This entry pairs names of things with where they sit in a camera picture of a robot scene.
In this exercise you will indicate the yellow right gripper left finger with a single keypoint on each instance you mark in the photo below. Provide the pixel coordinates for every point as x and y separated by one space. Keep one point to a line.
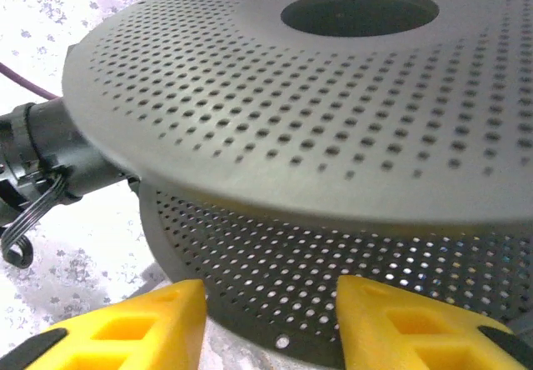
145 336

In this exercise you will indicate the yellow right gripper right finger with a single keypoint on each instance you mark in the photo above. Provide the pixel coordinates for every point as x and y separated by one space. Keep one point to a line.
416 336

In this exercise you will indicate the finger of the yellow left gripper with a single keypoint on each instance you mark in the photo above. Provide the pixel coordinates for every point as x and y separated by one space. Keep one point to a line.
291 216

